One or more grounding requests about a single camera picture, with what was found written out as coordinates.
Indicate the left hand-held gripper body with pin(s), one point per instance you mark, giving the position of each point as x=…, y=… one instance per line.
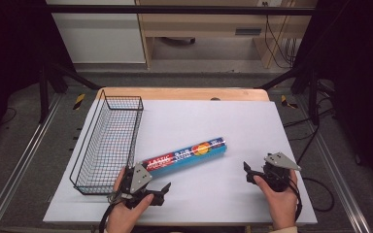
x=141, y=178

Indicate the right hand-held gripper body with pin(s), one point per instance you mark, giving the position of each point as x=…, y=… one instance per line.
x=280, y=161

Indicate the yellow black tape strip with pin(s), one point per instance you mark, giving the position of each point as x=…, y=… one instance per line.
x=285, y=101
x=79, y=101

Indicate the black metal stand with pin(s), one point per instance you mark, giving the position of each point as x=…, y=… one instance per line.
x=43, y=93
x=313, y=97

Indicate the wooden table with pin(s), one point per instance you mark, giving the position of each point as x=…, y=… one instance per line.
x=181, y=93

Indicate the black horizontal bar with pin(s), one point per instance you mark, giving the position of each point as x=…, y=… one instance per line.
x=175, y=9

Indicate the metal floor rail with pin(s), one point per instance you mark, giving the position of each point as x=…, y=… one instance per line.
x=19, y=161
x=336, y=174

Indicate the person's left hand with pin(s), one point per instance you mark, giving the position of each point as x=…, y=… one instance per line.
x=123, y=216

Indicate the white cabinet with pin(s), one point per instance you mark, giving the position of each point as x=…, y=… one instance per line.
x=100, y=35

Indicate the white table mat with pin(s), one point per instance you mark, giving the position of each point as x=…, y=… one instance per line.
x=207, y=123

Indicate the grey label on desk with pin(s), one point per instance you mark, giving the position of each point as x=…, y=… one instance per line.
x=248, y=31

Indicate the blue plastic wrap roll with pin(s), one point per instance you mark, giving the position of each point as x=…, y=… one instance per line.
x=187, y=155

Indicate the light wooden desk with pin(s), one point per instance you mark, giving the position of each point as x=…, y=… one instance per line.
x=207, y=22

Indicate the person's right hand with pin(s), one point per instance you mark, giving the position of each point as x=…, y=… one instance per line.
x=281, y=207

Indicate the dark curtain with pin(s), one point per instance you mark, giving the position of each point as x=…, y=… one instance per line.
x=356, y=64
x=9, y=48

